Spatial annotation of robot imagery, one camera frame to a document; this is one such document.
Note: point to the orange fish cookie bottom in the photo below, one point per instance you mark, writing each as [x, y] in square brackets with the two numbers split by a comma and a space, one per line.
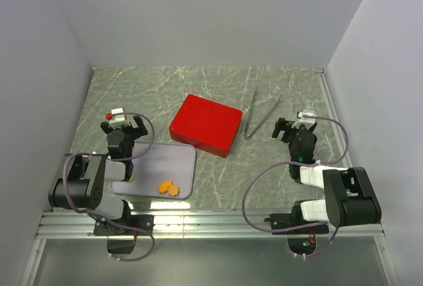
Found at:
[164, 186]

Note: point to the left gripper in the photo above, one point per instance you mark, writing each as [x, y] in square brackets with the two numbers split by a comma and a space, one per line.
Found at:
[137, 131]

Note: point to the green sandwich cookie lower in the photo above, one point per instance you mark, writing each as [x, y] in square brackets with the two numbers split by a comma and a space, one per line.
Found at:
[131, 177]

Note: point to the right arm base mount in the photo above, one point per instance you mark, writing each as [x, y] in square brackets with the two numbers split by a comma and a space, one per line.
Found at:
[288, 223]

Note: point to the lavender plastic tray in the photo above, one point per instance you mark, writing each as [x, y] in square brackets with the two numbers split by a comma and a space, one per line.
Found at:
[163, 162]

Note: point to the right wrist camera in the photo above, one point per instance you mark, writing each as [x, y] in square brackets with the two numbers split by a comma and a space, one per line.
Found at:
[305, 118]

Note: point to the red cookie box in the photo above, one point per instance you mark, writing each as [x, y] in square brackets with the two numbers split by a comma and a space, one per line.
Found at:
[217, 142]

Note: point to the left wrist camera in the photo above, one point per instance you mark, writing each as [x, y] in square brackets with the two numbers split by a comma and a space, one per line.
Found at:
[117, 118]

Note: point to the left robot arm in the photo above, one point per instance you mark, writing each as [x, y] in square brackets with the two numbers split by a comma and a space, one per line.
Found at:
[80, 179]

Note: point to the orange leaf cookie bottom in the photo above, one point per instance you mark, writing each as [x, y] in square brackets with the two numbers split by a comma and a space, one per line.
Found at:
[173, 190]

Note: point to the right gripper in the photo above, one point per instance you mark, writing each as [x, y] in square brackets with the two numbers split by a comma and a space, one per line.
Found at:
[287, 126]

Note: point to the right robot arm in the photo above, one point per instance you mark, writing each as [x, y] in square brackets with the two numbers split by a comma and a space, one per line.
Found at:
[349, 198]

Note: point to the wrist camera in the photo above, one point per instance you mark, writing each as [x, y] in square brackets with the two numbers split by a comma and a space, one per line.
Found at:
[117, 118]
[305, 118]

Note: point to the aluminium rail right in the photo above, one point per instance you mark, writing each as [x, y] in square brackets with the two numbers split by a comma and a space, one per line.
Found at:
[320, 72]

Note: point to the red box lid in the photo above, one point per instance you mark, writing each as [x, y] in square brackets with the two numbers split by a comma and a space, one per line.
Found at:
[200, 113]

